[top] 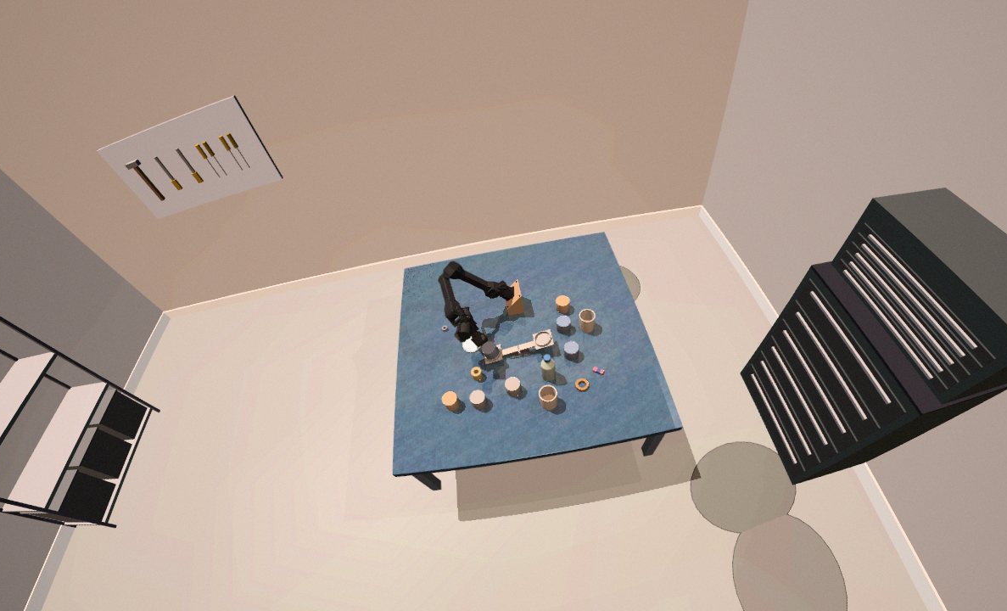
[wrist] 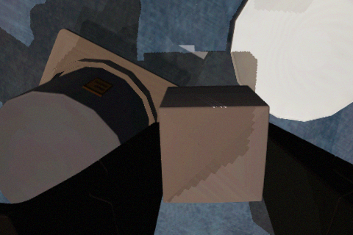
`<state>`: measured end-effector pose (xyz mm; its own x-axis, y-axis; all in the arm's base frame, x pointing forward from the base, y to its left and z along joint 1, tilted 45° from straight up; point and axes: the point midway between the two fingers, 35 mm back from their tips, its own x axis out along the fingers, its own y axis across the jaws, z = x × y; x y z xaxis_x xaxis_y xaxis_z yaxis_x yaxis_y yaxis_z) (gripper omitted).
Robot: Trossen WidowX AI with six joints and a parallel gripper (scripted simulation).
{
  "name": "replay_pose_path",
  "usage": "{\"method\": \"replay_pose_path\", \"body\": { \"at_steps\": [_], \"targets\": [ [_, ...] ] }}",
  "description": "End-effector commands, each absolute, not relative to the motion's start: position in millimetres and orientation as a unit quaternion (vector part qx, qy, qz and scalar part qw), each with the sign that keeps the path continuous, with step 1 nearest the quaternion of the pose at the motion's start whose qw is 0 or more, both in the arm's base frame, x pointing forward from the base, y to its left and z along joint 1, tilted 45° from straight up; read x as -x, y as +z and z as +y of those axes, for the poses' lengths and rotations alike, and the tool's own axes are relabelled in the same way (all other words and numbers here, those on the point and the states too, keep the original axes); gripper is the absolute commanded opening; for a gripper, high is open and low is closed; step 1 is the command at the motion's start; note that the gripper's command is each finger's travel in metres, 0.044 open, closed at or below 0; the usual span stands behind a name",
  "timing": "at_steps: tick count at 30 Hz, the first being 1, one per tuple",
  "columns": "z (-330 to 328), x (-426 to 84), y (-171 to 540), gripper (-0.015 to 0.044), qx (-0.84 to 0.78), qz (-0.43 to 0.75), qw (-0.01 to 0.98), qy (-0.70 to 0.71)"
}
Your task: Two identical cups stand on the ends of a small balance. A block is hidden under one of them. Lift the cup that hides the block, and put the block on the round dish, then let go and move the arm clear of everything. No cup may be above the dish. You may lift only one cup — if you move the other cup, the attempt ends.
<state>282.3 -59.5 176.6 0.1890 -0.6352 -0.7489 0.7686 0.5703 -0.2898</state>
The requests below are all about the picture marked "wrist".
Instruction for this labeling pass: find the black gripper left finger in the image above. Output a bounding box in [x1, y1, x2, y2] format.
[0, 123, 164, 235]

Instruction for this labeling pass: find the brown cube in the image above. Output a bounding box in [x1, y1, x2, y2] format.
[158, 85, 270, 203]

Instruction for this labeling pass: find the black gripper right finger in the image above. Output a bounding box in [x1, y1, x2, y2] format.
[263, 123, 353, 235]

